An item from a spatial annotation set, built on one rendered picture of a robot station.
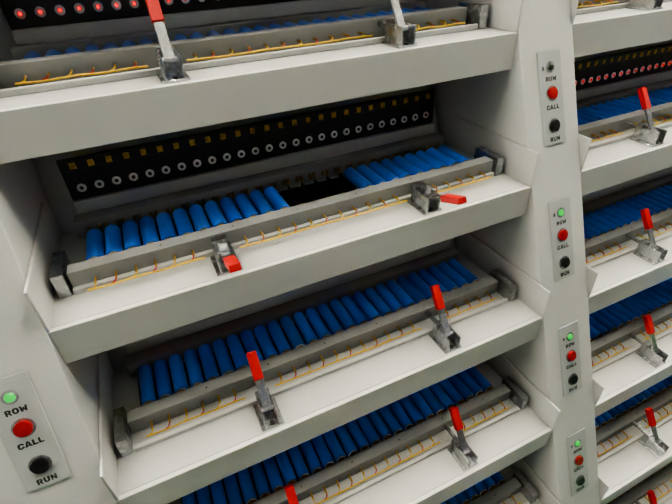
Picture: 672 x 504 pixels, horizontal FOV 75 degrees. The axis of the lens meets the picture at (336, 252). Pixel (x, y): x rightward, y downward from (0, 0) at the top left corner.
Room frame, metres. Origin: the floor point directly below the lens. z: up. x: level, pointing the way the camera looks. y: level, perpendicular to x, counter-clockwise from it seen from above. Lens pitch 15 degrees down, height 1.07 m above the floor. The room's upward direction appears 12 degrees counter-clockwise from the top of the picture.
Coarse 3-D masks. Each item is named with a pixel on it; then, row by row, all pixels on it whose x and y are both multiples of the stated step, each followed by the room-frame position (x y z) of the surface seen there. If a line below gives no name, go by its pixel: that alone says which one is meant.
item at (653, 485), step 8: (656, 472) 0.81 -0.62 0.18; (664, 472) 0.79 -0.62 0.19; (648, 480) 0.78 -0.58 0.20; (656, 480) 0.78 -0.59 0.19; (664, 480) 0.78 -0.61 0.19; (632, 488) 0.78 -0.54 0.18; (640, 488) 0.77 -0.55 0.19; (648, 488) 0.76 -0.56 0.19; (656, 488) 0.78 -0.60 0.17; (664, 488) 0.78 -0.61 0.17; (624, 496) 0.75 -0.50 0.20; (632, 496) 0.75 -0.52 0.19; (640, 496) 0.75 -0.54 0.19; (648, 496) 0.72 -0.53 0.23; (656, 496) 0.77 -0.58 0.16; (664, 496) 0.76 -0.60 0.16
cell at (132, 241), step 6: (126, 222) 0.55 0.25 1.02; (132, 222) 0.55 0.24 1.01; (126, 228) 0.53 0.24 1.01; (132, 228) 0.53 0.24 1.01; (126, 234) 0.52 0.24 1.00; (132, 234) 0.52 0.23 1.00; (138, 234) 0.53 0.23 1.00; (126, 240) 0.51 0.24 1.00; (132, 240) 0.51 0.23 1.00; (138, 240) 0.51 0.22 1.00; (126, 246) 0.50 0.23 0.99; (132, 246) 0.50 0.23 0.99; (138, 246) 0.50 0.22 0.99
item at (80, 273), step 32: (480, 160) 0.63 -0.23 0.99; (352, 192) 0.57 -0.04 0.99; (384, 192) 0.57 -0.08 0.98; (224, 224) 0.52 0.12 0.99; (256, 224) 0.51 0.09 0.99; (288, 224) 0.53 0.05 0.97; (320, 224) 0.53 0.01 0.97; (128, 256) 0.47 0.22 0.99; (160, 256) 0.48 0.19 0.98; (96, 288) 0.44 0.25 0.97
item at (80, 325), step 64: (128, 192) 0.58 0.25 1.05; (448, 192) 0.60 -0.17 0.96; (512, 192) 0.59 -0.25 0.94; (64, 256) 0.47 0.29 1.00; (256, 256) 0.49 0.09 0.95; (320, 256) 0.49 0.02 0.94; (384, 256) 0.53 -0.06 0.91; (64, 320) 0.41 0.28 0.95; (128, 320) 0.43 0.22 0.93; (192, 320) 0.46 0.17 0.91
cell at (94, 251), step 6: (90, 234) 0.53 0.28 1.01; (96, 234) 0.53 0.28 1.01; (102, 234) 0.54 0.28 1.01; (90, 240) 0.51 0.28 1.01; (96, 240) 0.51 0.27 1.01; (102, 240) 0.52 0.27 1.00; (90, 246) 0.50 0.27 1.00; (96, 246) 0.50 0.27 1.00; (102, 246) 0.51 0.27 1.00; (90, 252) 0.49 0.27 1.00; (96, 252) 0.49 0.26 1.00; (102, 252) 0.50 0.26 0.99
